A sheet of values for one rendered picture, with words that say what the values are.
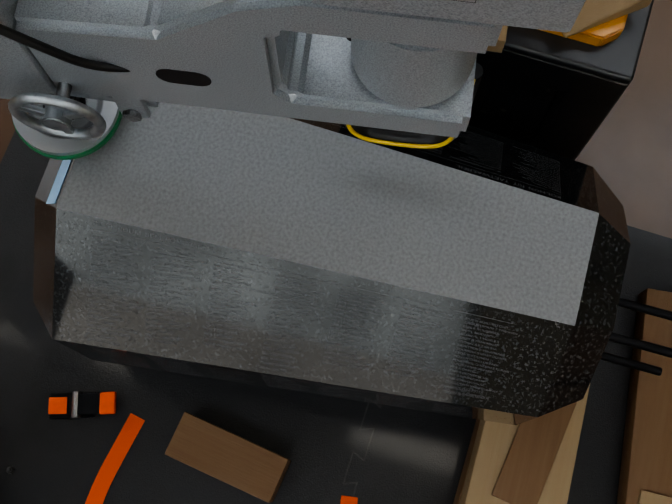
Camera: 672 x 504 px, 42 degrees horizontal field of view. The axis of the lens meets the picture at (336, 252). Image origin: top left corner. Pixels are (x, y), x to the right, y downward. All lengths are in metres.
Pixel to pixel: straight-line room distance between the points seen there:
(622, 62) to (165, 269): 1.06
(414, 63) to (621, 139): 1.63
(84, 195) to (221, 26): 0.72
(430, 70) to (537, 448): 1.28
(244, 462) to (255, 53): 1.34
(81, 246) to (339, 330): 0.55
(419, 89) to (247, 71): 0.25
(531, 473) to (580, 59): 1.00
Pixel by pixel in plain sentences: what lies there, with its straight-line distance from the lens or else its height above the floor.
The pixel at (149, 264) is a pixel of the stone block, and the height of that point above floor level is 0.75.
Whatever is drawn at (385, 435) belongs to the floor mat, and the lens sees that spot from 2.45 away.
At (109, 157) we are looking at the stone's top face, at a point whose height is 0.80.
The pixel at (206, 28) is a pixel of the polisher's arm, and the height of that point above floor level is 1.42.
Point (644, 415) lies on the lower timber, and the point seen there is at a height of 0.09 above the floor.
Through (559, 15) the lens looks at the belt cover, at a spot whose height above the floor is 1.59.
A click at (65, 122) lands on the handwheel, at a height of 1.19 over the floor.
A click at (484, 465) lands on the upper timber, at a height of 0.21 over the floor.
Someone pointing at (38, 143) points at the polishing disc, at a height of 0.86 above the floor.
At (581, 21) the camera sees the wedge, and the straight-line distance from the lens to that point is 1.98.
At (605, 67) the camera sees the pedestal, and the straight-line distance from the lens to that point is 2.01.
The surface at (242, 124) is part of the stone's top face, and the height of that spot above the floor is 0.80.
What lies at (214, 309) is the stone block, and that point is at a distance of 1.82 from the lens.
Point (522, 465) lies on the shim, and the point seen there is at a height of 0.22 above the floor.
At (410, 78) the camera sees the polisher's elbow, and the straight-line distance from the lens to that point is 1.26.
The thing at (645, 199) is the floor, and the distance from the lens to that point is 2.74.
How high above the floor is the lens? 2.46
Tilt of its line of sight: 75 degrees down
